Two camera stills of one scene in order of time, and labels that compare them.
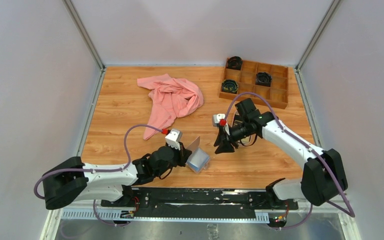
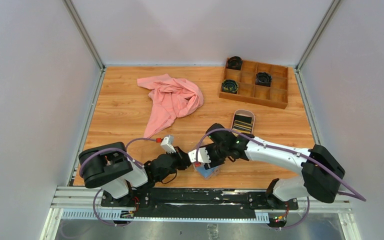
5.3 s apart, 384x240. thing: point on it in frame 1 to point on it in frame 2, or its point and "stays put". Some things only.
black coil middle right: [263, 79] stays put
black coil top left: [234, 62] stays put
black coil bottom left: [230, 86] stays put
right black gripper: [224, 142] to [213, 162]
